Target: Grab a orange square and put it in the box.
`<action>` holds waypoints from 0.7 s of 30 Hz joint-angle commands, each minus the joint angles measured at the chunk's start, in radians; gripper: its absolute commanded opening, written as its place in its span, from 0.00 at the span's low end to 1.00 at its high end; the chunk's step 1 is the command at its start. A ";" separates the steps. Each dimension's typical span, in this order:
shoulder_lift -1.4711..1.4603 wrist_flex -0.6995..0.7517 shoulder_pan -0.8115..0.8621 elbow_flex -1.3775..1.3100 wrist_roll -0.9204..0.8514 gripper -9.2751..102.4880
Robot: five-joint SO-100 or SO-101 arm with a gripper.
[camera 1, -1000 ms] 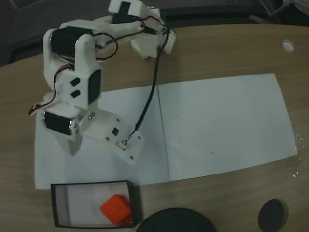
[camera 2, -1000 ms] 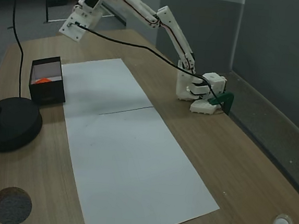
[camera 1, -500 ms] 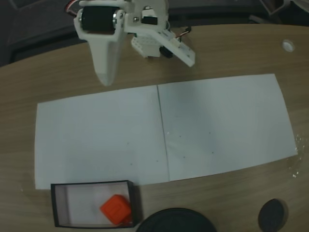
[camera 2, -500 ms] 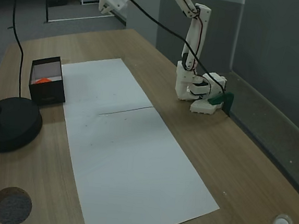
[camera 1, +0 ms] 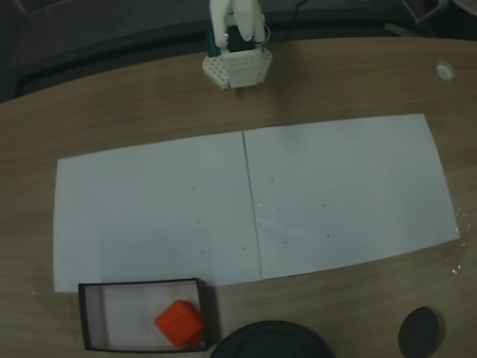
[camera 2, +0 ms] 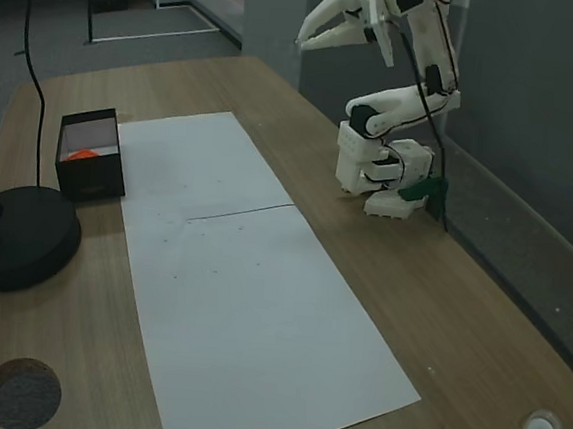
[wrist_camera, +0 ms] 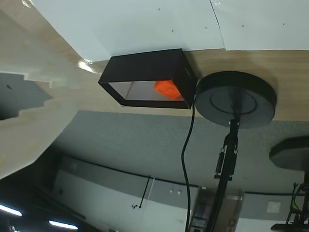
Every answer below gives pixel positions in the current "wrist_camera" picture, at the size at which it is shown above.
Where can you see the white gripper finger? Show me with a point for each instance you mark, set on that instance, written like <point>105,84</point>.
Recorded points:
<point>36,135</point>
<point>36,58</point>

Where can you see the orange square block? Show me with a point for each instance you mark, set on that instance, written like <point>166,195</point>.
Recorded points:
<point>166,89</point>

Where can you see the dark brown cardboard box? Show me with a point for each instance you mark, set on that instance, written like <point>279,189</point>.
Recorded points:
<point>144,67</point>

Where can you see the clear adhesive tape strip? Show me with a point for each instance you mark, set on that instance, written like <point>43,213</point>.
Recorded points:
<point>85,65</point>

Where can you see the fluorescent ceiling light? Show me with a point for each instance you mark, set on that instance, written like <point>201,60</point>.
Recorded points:
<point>63,224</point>
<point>10,210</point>

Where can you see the black round-base stand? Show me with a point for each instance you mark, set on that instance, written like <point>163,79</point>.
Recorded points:
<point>236,101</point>

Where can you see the black round chair base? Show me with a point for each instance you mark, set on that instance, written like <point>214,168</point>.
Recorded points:
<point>292,154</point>

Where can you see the white wall outlet plate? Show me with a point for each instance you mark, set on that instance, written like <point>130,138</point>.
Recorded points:
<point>274,207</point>

